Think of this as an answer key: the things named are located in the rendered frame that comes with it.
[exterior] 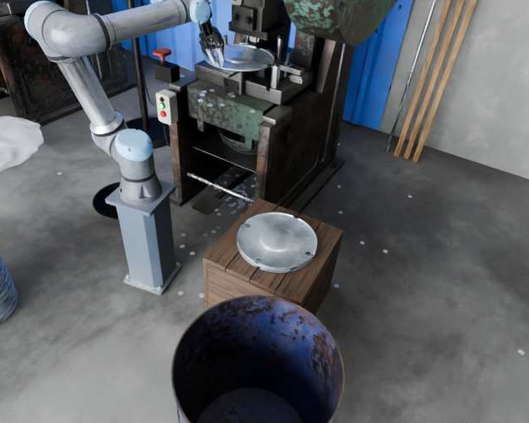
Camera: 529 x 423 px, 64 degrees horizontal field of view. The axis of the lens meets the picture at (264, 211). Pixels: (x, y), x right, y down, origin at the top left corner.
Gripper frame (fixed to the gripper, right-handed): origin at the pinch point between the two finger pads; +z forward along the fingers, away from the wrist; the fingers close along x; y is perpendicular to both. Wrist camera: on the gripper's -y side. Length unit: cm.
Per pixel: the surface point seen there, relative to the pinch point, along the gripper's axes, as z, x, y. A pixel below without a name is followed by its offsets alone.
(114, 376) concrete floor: 58, -75, 76
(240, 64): 4.2, 8.3, -2.2
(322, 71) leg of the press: 27, 45, -15
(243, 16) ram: -10.2, 16.0, -9.5
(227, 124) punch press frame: 26.4, -5.5, -0.1
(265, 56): 8.3, 20.2, -9.4
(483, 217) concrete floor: 121, 107, 29
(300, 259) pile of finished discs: 45, 0, 69
